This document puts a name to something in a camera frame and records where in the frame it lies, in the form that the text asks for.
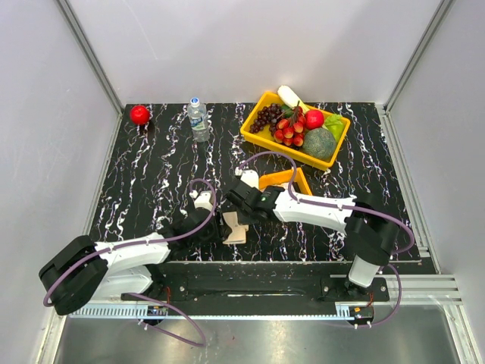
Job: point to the green leafy vegetable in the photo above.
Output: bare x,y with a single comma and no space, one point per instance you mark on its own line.
335,124

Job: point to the large yellow fruit tray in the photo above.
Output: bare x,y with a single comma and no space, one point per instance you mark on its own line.
264,138

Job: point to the red apple on table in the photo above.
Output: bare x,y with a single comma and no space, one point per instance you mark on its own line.
139,115

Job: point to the green netted melon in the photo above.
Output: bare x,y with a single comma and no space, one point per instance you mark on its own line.
319,143

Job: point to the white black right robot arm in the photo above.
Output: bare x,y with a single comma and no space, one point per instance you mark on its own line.
369,233

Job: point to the clear plastic water bottle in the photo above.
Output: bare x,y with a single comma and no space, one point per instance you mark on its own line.
198,119

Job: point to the purple grape bunch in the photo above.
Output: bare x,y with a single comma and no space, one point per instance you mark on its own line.
268,116

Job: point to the red apple in tray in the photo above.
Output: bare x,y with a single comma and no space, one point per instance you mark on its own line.
314,119

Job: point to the small yellow card bin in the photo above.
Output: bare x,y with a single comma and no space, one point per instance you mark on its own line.
282,178

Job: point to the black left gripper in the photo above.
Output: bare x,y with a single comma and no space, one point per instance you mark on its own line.
219,232

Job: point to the aluminium frame rail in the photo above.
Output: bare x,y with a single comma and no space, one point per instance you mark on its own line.
68,13

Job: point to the white radish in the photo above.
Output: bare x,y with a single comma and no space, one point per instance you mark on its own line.
289,97

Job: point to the beige leather card holder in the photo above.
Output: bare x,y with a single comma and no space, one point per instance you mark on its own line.
238,231

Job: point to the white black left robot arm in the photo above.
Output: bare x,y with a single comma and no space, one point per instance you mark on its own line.
86,270

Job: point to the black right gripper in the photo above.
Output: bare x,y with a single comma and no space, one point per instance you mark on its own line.
243,219

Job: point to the red cherry bunch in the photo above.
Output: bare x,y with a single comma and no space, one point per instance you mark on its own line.
290,129

